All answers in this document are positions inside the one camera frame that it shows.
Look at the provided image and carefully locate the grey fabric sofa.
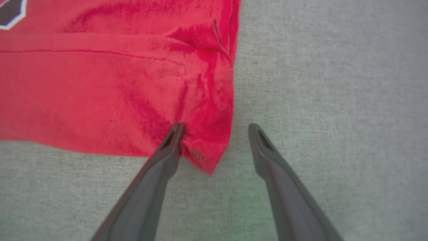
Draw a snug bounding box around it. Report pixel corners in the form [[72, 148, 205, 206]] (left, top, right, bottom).
[[0, 0, 428, 241]]

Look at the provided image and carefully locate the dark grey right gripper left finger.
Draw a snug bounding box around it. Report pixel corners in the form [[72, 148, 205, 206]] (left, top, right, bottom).
[[90, 123, 185, 241]]

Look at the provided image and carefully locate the red and white garment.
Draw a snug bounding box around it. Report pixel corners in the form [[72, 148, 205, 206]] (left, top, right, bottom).
[[0, 0, 241, 175]]

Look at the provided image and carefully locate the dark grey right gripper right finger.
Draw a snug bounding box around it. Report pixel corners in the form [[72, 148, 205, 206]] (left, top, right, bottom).
[[248, 123, 344, 241]]

